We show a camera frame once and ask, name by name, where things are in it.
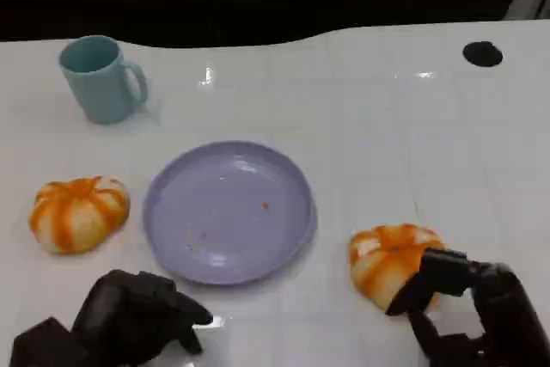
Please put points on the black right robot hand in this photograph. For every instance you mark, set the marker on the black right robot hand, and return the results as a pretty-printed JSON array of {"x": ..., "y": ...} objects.
[{"x": 481, "y": 307}]

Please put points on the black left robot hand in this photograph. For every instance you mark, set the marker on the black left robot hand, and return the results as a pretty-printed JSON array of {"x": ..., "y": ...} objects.
[{"x": 129, "y": 315}]

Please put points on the orange white toy bread roll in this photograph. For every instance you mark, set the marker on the orange white toy bread roll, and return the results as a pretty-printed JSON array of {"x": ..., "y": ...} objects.
[
  {"x": 386, "y": 261},
  {"x": 79, "y": 214}
]

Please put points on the lilac plate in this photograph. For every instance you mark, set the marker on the lilac plate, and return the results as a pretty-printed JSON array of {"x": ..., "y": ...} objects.
[{"x": 230, "y": 212}]

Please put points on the pale green mug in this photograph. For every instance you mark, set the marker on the pale green mug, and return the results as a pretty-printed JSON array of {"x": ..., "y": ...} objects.
[{"x": 101, "y": 79}]

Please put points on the black round table grommet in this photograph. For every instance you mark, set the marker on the black round table grommet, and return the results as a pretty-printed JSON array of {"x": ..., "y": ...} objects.
[{"x": 482, "y": 53}]

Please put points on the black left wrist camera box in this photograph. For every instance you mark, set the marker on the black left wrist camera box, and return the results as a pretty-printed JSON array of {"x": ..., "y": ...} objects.
[{"x": 40, "y": 343}]

